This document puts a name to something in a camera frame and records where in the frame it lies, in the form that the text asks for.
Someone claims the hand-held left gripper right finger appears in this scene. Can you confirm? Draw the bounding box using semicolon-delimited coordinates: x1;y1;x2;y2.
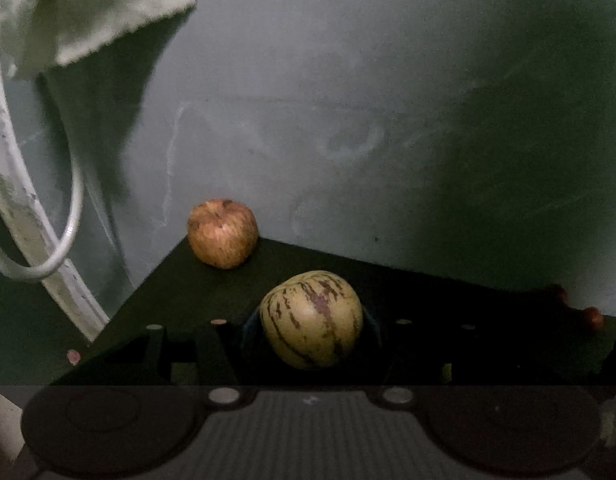
362;317;490;386

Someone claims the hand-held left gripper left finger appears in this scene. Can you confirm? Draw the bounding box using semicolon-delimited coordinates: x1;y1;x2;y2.
122;317;261;386

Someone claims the white cloth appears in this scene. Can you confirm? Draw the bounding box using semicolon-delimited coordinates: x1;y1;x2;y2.
0;0;197;82

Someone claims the red apple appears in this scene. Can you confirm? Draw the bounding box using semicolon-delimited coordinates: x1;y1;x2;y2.
187;198;260;270

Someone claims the striped pepino melon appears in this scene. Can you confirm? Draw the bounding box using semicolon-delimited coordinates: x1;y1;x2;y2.
260;270;364;371

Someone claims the white pipe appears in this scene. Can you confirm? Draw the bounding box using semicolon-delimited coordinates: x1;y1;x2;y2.
0;62;112;343

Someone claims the white cable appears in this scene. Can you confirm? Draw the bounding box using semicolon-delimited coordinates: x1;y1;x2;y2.
0;49;85;282

